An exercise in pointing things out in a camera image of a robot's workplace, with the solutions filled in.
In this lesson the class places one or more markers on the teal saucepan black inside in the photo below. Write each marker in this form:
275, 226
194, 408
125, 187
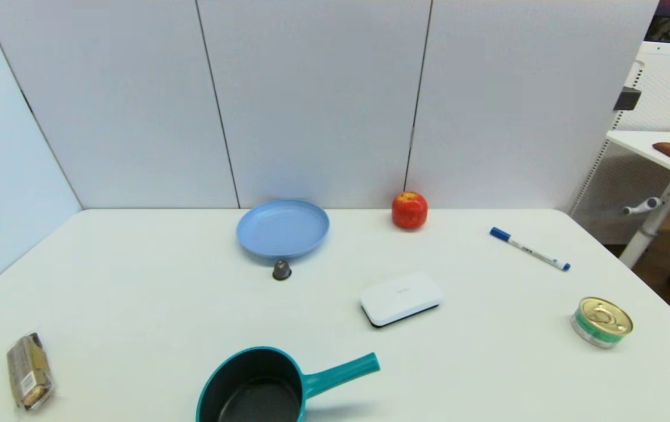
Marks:
252, 387

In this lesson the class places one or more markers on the red apple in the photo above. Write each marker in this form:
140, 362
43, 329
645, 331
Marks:
410, 211

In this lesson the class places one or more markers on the dark grey coffee capsule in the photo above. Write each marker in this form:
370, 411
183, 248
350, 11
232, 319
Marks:
281, 271

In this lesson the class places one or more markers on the white side desk top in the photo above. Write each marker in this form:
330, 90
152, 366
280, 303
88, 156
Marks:
657, 149

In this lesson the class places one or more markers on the black box on partition edge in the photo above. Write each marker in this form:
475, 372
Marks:
626, 98

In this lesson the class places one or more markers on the white whiteboard eraser black base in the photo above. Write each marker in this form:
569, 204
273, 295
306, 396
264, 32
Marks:
400, 297

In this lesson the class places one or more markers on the green labelled tin can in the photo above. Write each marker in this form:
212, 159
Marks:
601, 322

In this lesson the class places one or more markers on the clear wrapped snack bar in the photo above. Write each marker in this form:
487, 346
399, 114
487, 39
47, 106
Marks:
30, 370

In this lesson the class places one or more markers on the white marker pen blue cap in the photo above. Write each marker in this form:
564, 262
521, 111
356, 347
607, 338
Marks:
531, 250

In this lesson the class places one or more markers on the light blue plastic plate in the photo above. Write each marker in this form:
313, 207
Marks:
282, 228

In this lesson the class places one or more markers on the white desk leg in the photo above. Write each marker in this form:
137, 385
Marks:
654, 223

